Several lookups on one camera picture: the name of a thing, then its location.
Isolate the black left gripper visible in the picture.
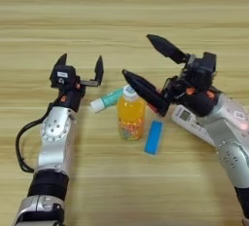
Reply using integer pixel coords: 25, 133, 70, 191
49, 53, 105, 113

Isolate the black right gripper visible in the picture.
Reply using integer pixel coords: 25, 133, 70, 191
122, 33, 222, 118

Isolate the orange juice bottle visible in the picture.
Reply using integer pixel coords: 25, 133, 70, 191
117, 85, 148, 141

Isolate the white remote control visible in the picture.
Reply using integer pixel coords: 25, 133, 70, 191
170, 104, 216, 147

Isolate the blue rectangular block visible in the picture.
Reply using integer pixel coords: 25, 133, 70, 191
144, 120, 164, 156

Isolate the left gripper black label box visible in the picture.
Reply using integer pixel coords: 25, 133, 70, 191
49, 65, 78, 91

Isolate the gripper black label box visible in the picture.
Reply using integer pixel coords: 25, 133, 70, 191
190, 52, 218, 90
49, 65, 78, 91

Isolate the green white glue stick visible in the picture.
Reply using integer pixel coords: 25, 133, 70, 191
89, 87, 126, 114

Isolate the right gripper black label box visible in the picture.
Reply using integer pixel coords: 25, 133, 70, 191
190, 52, 218, 90

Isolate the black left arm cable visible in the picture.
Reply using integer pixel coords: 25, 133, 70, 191
15, 102, 55, 174

